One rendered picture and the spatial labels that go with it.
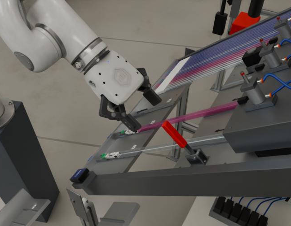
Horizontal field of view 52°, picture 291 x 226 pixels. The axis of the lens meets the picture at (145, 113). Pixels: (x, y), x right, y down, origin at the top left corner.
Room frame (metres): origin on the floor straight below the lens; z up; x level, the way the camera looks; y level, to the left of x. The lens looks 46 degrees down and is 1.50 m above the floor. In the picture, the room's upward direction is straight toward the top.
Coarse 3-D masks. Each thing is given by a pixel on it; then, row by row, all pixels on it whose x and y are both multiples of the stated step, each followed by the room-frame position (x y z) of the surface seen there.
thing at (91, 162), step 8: (160, 80) 0.91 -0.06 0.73; (152, 88) 0.86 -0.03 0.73; (144, 104) 0.79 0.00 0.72; (136, 112) 0.74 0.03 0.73; (120, 128) 0.66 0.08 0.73; (112, 136) 0.63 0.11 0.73; (104, 144) 0.59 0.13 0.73; (96, 152) 0.56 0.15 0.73; (104, 152) 0.57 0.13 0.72; (88, 168) 0.51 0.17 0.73
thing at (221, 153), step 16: (240, 80) 0.58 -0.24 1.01; (224, 96) 0.55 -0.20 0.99; (240, 96) 0.51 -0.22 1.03; (224, 112) 0.47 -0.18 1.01; (208, 128) 0.44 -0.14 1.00; (224, 128) 0.41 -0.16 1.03; (208, 144) 0.37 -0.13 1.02; (224, 144) 0.35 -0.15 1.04; (224, 160) 0.31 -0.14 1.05; (240, 160) 0.29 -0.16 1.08; (256, 160) 0.28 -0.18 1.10
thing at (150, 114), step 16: (160, 96) 0.78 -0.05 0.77; (176, 96) 0.70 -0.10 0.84; (144, 112) 0.72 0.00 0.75; (160, 112) 0.65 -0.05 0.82; (112, 144) 0.60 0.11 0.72; (128, 144) 0.55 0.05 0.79; (144, 144) 0.50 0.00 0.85; (96, 160) 0.54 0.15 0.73; (112, 160) 0.50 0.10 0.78; (128, 160) 0.46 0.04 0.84
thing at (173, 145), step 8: (208, 136) 0.39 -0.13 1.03; (216, 136) 0.38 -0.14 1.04; (160, 144) 0.44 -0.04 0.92; (168, 144) 0.43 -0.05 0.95; (176, 144) 0.41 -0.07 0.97; (192, 144) 0.39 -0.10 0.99; (200, 144) 0.39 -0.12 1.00; (120, 152) 0.50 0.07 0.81; (128, 152) 0.48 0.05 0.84; (136, 152) 0.47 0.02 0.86; (144, 152) 0.45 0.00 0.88
